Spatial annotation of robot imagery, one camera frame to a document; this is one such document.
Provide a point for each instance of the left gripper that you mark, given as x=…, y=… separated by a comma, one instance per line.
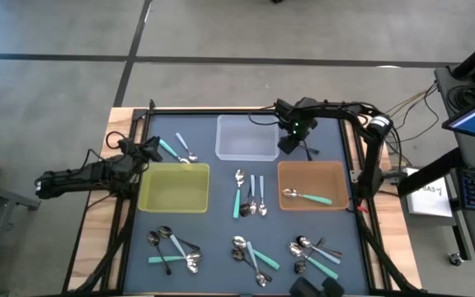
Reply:
x=138, y=153

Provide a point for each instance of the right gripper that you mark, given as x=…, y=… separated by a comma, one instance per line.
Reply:
x=301, y=128

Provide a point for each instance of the orange plastic bin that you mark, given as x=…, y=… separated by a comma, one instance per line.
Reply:
x=311, y=177

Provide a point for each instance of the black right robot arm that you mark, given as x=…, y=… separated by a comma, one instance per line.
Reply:
x=371, y=165

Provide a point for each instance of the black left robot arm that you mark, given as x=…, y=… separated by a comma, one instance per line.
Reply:
x=76, y=175

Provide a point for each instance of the yellow plastic bin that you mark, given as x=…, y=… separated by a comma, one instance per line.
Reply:
x=171, y=189

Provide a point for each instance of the clear plastic bin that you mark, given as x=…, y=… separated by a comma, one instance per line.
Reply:
x=241, y=140

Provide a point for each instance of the dark grey-blue table mat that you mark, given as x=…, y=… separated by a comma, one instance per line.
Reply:
x=221, y=231

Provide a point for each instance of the black diagonal beam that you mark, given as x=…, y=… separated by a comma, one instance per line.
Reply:
x=427, y=173

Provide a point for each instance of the white paper sheet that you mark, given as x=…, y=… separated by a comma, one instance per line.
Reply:
x=431, y=202

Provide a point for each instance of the caster wheel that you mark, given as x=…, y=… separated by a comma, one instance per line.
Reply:
x=455, y=259

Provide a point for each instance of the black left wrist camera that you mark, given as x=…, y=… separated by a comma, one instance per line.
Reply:
x=125, y=145

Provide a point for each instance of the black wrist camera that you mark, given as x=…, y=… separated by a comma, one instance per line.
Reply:
x=283, y=110
x=125, y=145

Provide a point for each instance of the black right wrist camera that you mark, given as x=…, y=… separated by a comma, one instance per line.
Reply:
x=283, y=110

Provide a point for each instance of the black aluminium table frame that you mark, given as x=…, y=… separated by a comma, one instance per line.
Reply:
x=204, y=111

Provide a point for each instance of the grey metal bracket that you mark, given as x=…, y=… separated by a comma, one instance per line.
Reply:
x=355, y=175

